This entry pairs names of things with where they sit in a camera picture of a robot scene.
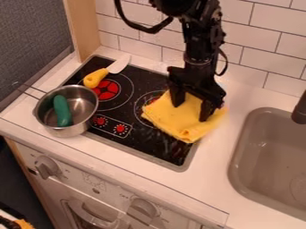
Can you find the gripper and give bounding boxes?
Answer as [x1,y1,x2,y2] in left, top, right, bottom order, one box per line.
[166,61,227,123]

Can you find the yellow cloth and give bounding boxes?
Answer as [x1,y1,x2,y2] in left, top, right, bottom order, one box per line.
[140,89,230,145]

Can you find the silver pot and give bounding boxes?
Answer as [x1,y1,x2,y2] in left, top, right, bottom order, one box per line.
[32,84,101,139]

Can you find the yellow handled toy knife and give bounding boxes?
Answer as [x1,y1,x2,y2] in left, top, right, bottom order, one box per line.
[82,54,133,89]

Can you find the toy stove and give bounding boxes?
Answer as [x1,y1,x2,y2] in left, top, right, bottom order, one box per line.
[58,55,200,174]

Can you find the toy sink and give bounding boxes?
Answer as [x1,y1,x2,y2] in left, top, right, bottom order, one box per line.
[226,106,306,222]

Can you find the green toy cucumber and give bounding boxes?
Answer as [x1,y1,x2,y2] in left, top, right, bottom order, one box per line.
[52,94,74,128]

